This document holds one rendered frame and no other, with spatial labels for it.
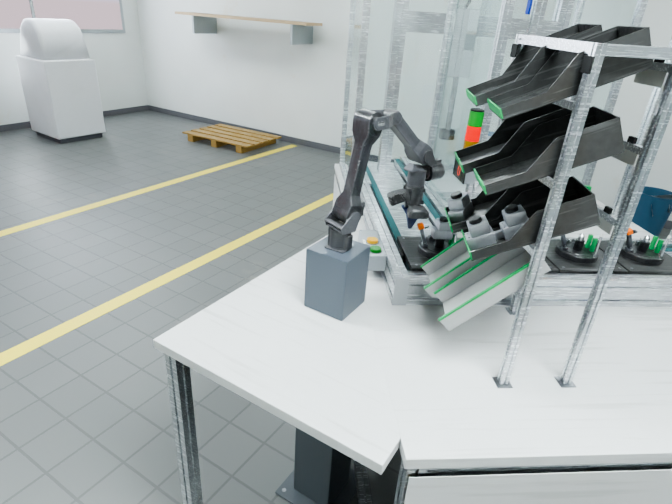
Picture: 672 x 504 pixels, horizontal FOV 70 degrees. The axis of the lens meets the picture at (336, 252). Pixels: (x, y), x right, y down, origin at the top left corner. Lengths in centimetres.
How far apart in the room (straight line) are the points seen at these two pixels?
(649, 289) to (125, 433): 211
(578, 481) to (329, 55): 570
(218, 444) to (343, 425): 119
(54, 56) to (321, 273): 578
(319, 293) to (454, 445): 58
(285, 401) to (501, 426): 50
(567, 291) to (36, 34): 623
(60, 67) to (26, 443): 508
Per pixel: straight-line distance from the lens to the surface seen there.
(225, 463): 218
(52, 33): 689
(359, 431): 112
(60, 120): 687
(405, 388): 124
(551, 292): 170
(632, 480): 138
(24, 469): 239
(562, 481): 129
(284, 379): 123
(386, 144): 260
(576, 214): 115
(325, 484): 193
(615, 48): 106
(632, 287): 185
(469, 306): 120
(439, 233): 161
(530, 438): 122
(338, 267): 135
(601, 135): 111
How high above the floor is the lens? 168
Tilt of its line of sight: 27 degrees down
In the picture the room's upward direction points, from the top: 4 degrees clockwise
